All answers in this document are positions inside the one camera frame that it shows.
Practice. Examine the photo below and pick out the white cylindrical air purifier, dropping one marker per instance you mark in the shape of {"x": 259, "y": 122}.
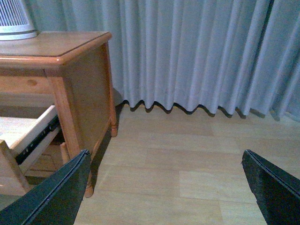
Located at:
{"x": 15, "y": 21}

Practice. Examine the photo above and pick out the grey curtain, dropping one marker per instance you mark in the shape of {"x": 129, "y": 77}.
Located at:
{"x": 239, "y": 55}

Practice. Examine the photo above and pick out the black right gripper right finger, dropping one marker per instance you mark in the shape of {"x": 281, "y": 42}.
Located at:
{"x": 277, "y": 192}

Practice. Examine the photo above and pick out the wooden drawer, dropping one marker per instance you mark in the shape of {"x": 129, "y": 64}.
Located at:
{"x": 23, "y": 139}
{"x": 54, "y": 157}

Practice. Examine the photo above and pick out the wooden nightstand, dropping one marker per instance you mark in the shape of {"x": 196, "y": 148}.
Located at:
{"x": 70, "y": 70}

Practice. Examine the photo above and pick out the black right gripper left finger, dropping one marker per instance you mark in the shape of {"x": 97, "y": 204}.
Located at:
{"x": 56, "y": 200}

